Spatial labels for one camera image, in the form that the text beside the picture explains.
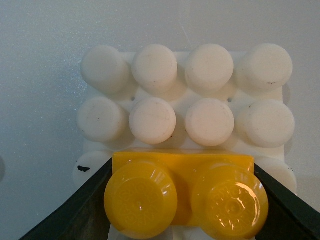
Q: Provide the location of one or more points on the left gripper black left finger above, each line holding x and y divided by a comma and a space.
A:
82, 216

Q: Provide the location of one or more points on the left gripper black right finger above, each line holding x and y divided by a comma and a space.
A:
289, 217

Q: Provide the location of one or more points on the yellow two-stud toy block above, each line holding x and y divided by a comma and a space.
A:
216, 191

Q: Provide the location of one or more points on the white studded base plate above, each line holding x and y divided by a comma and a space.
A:
208, 99

